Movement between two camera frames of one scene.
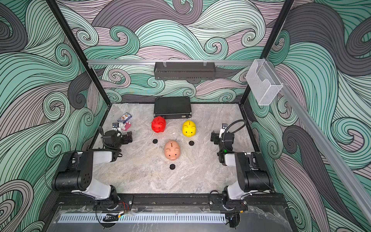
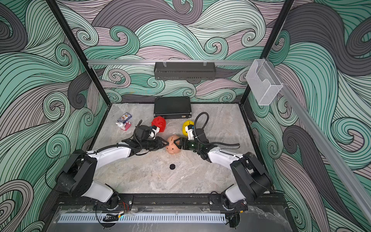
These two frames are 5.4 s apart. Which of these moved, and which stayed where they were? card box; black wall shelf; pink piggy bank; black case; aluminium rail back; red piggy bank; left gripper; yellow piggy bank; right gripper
Moved: left gripper; right gripper; pink piggy bank
Stayed: black wall shelf; black case; yellow piggy bank; card box; red piggy bank; aluminium rail back
